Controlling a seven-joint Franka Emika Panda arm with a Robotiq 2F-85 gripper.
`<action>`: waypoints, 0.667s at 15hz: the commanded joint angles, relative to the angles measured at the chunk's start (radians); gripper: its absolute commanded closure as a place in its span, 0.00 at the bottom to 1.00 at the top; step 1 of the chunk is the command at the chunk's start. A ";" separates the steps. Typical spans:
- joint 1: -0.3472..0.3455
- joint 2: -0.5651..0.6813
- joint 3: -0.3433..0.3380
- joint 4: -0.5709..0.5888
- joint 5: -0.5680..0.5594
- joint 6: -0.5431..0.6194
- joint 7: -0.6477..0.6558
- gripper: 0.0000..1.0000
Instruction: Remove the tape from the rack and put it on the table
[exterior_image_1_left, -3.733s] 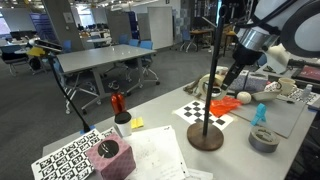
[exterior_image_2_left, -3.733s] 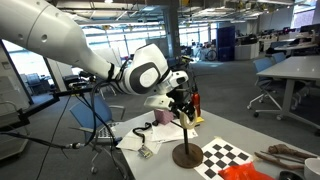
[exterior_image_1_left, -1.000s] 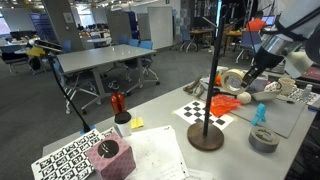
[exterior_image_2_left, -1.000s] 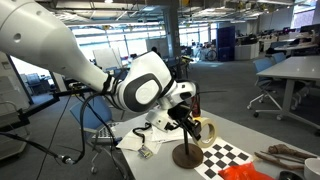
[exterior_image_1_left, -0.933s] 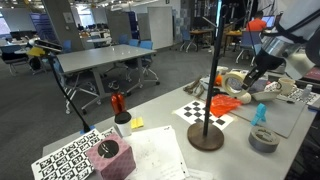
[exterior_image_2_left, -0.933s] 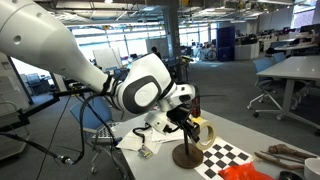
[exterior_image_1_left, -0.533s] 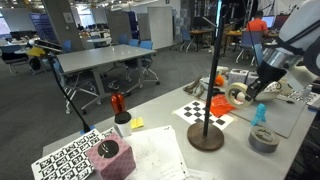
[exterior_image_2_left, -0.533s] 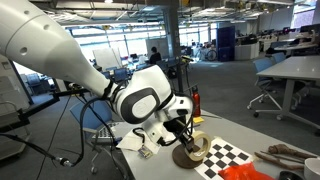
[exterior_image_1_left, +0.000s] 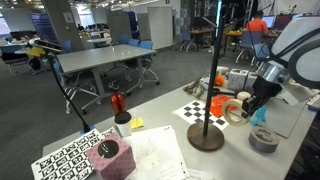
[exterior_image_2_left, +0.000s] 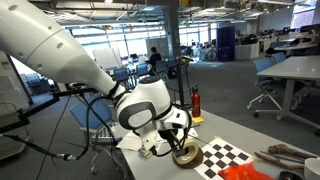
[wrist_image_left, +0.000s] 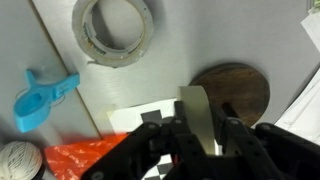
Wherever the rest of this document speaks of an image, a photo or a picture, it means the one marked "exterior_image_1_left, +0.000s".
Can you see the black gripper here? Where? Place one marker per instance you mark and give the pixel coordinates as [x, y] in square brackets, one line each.
[266, 88]

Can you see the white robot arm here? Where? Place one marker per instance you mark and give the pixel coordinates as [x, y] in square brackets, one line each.
[300, 36]

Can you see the black pole rack wooden base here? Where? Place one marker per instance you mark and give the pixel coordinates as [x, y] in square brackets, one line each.
[205, 137]

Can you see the blue tape patch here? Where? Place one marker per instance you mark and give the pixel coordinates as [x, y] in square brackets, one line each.
[91, 128]

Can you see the blue plastic clamp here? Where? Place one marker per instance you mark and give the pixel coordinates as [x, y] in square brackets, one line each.
[260, 116]

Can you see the patterned white tissue box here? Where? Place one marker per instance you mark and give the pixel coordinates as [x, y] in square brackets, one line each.
[237, 80]
[250, 81]

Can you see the grey table mat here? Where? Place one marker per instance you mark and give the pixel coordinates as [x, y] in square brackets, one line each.
[283, 120]

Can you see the orange plastic bag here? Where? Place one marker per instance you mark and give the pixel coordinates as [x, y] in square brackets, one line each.
[218, 101]

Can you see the small orange ball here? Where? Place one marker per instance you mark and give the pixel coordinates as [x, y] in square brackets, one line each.
[219, 80]

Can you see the small white bowl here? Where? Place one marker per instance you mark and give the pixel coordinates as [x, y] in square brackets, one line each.
[222, 70]

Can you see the black white checkerboard sheet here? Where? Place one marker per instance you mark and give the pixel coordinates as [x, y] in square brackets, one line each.
[191, 111]

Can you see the grey blue office chair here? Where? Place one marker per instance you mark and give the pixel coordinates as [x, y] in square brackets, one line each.
[250, 40]

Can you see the person in orange shirt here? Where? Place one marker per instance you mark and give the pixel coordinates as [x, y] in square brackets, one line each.
[256, 24]

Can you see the laptop with blue screen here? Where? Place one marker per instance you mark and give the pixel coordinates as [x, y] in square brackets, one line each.
[268, 21]

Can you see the dark screen monitor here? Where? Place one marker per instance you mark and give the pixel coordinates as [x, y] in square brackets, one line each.
[282, 21]

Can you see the white paper sheet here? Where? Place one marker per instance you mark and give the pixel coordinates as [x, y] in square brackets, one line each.
[156, 153]

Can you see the yellow sticky note pad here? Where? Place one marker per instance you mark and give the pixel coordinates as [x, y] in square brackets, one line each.
[137, 123]

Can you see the white whiteboard panel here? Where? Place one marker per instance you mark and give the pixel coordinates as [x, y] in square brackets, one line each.
[160, 26]

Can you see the white cup black lid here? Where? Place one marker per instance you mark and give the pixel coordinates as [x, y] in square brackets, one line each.
[123, 125]

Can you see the red bottle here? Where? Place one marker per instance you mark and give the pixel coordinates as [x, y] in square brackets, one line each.
[117, 103]

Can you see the pink tissue box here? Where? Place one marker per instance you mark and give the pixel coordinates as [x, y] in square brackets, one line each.
[115, 163]

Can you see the grey office table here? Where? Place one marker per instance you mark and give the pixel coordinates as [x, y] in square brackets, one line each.
[100, 56]

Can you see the large fiducial tag sheet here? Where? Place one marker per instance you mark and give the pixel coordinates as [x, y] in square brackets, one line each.
[63, 160]

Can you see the yellow object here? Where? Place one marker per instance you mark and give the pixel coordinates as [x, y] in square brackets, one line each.
[35, 51]

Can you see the black office chair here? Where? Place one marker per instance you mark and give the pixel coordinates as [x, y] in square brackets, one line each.
[15, 59]

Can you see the grey duct tape roll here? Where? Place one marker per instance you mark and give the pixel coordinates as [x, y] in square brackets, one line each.
[263, 141]

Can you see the black gooseneck camera stand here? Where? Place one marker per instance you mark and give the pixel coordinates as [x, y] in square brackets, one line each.
[66, 95]

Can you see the black stereo camera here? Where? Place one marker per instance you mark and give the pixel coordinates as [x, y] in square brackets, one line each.
[46, 45]

